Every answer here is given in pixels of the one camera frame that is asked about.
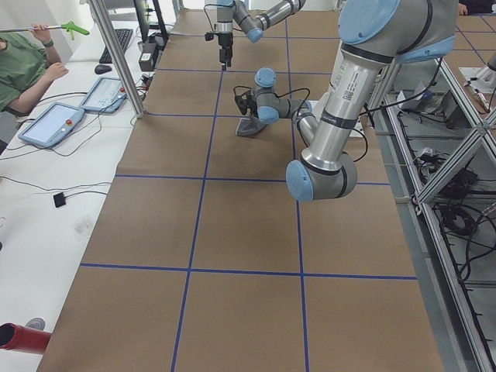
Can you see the black box with label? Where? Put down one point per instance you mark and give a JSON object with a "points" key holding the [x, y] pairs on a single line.
{"points": [[148, 57]]}

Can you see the far teach pendant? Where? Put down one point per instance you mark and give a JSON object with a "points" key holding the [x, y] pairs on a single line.
{"points": [[106, 96]]}

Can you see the black computer mouse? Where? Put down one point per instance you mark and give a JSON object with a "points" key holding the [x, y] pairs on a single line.
{"points": [[102, 69]]}

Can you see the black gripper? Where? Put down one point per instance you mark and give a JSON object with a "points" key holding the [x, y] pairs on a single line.
{"points": [[224, 40], [253, 112]]}

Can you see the person in green shirt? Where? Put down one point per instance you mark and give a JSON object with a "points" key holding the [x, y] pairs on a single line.
{"points": [[28, 70]]}

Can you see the black monitor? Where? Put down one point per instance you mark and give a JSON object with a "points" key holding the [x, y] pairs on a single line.
{"points": [[143, 12]]}

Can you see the pink towel with grey edge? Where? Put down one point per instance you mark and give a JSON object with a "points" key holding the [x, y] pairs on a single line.
{"points": [[249, 126]]}

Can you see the red cylinder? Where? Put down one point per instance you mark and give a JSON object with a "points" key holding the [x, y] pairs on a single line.
{"points": [[24, 339]]}

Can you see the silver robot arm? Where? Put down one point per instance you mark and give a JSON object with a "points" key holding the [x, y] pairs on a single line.
{"points": [[222, 15], [373, 34]]}

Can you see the small black square pad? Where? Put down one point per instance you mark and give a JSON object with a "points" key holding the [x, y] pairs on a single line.
{"points": [[59, 200]]}

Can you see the aluminium frame post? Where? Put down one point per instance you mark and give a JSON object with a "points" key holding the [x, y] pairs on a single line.
{"points": [[101, 17]]}

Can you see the teach pendant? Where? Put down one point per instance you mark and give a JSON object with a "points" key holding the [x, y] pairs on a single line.
{"points": [[52, 126], [106, 96]]}

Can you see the near teach pendant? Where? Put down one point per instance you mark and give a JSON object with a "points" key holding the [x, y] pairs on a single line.
{"points": [[52, 126]]}

